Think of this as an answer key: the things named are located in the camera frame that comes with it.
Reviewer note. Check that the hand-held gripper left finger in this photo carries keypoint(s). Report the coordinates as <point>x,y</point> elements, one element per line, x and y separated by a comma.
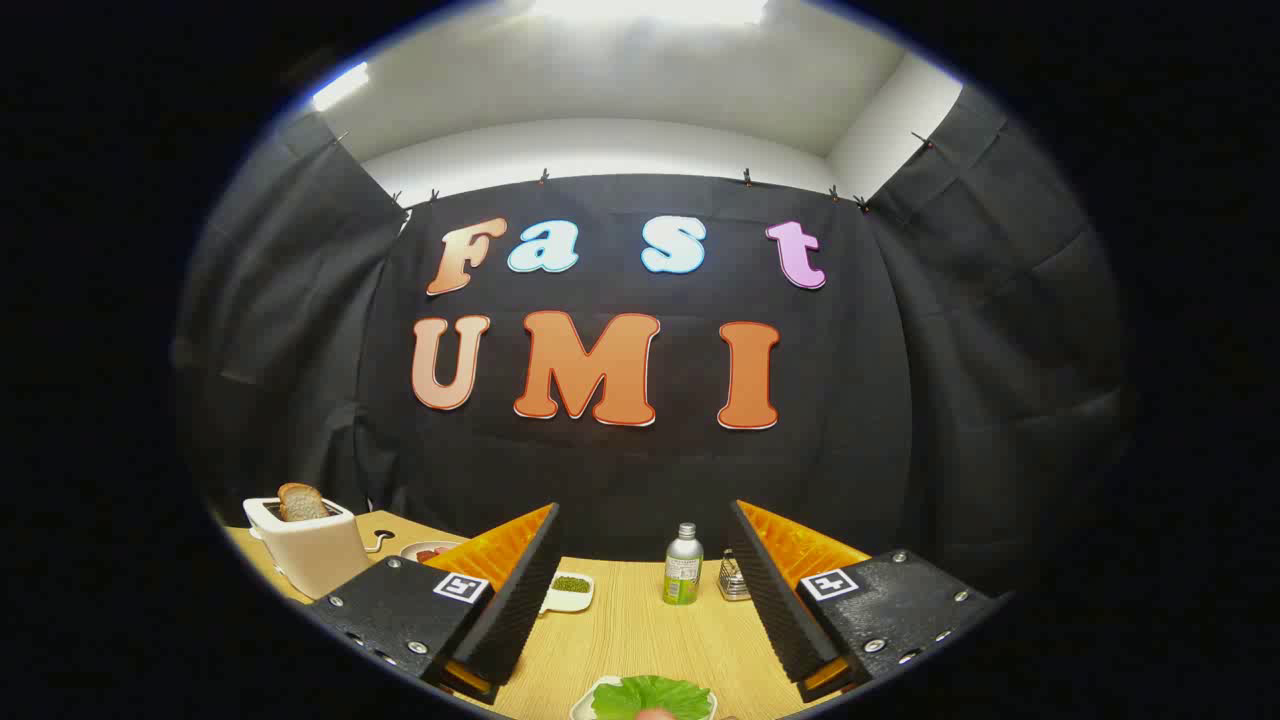
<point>520,600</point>

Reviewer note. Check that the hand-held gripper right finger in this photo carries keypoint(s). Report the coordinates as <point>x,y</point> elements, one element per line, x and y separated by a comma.
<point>775,600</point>

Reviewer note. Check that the green lettuce leaf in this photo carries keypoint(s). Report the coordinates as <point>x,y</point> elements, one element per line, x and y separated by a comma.
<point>650,695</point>

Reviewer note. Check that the toasted bread slice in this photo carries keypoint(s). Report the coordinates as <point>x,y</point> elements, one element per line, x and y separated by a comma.
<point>300,503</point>

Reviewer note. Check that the pile of green beans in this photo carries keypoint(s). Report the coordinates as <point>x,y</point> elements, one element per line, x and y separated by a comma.
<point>570,584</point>

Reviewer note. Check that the white divided dish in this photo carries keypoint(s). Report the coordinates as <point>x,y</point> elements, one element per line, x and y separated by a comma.
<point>575,601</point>

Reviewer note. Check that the green label metal bottle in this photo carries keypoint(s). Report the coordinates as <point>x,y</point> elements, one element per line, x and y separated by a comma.
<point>683,575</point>

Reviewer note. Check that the round white plate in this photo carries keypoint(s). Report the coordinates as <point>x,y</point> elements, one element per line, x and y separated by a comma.
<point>418,549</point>

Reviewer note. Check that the round pink plate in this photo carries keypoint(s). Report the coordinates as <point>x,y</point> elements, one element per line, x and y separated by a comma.
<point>582,708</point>

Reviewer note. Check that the black backdrop cloth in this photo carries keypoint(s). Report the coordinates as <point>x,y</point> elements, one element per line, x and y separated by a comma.
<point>640,470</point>

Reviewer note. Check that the white toaster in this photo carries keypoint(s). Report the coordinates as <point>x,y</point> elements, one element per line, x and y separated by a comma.
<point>320,560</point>

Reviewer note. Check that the ceiling light panel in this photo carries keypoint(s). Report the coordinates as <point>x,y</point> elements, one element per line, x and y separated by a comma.
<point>650,10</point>
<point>340,86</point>

